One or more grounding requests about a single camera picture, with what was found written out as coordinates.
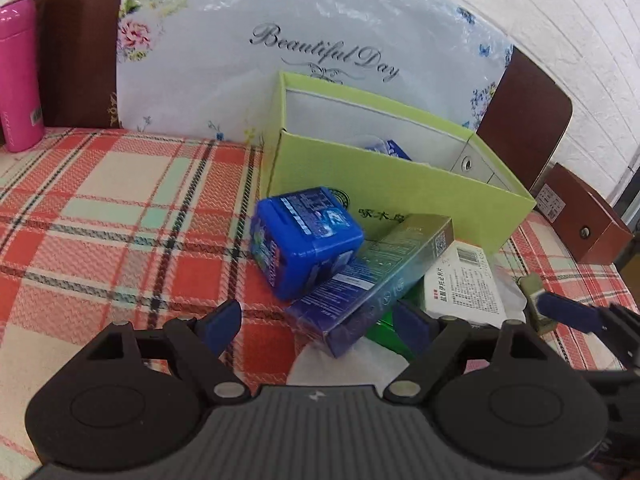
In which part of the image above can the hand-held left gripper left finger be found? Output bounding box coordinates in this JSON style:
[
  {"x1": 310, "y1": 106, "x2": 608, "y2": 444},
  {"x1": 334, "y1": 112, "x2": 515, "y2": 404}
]
[{"x1": 75, "y1": 300, "x2": 251, "y2": 405}]

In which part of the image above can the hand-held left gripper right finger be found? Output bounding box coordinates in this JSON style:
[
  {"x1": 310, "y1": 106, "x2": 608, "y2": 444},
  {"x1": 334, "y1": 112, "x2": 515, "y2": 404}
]
[{"x1": 382, "y1": 302, "x2": 552, "y2": 404}]

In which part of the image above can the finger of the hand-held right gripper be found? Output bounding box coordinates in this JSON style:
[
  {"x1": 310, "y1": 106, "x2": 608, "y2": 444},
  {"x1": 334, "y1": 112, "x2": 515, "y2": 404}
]
[{"x1": 537, "y1": 292, "x2": 640, "y2": 372}]

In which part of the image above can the small olive box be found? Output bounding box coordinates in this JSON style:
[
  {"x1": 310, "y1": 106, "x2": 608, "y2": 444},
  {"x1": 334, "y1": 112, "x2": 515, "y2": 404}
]
[{"x1": 517, "y1": 275, "x2": 557, "y2": 334}]

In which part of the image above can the long blue-green box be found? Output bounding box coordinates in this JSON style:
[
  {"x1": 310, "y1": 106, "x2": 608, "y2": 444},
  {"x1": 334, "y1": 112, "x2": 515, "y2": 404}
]
[{"x1": 286, "y1": 213, "x2": 455, "y2": 359}]

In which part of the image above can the light green cardboard box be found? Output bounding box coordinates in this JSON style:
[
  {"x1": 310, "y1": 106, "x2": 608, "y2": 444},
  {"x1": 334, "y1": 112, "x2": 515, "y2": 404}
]
[{"x1": 260, "y1": 71, "x2": 537, "y2": 257}]

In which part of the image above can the small green box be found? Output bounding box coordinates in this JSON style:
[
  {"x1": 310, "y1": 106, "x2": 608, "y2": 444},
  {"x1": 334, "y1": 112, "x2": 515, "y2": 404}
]
[{"x1": 364, "y1": 304, "x2": 417, "y2": 362}]

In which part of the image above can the white medicine box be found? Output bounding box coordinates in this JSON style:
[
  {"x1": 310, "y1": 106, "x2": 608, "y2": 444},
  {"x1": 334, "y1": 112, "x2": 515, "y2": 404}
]
[{"x1": 423, "y1": 240, "x2": 507, "y2": 329}]

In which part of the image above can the brown open box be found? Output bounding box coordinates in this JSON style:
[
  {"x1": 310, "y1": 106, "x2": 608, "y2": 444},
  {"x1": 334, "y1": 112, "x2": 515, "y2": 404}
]
[{"x1": 532, "y1": 162, "x2": 635, "y2": 266}]

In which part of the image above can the blue cube container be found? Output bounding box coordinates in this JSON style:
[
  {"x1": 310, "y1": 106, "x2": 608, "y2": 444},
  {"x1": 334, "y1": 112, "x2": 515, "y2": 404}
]
[{"x1": 251, "y1": 187, "x2": 365, "y2": 302}]

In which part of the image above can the red plaid tablecloth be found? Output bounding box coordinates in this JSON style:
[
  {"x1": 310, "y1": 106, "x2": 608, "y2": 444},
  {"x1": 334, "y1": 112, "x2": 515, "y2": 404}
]
[{"x1": 0, "y1": 126, "x2": 640, "y2": 463}]

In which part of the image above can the blue packet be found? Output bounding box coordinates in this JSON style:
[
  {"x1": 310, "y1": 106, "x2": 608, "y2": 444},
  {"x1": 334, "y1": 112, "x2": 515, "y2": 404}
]
[{"x1": 364, "y1": 138, "x2": 414, "y2": 162}]

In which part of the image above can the brown wooden chair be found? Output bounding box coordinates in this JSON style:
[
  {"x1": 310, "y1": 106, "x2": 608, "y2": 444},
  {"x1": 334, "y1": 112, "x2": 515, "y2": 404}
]
[{"x1": 31, "y1": 0, "x2": 127, "y2": 129}]

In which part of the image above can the floral plastic bag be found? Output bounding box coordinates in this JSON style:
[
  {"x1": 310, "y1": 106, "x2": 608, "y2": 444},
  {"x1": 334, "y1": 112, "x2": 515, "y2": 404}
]
[{"x1": 116, "y1": 0, "x2": 516, "y2": 150}]

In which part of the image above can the pink bottle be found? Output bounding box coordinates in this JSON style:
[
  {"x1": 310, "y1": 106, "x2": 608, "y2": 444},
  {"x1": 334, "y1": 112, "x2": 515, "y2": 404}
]
[{"x1": 0, "y1": 0, "x2": 46, "y2": 152}]

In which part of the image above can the grey door frame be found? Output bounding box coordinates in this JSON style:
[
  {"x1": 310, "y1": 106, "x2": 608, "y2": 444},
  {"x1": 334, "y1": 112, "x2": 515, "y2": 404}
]
[{"x1": 607, "y1": 144, "x2": 640, "y2": 271}]

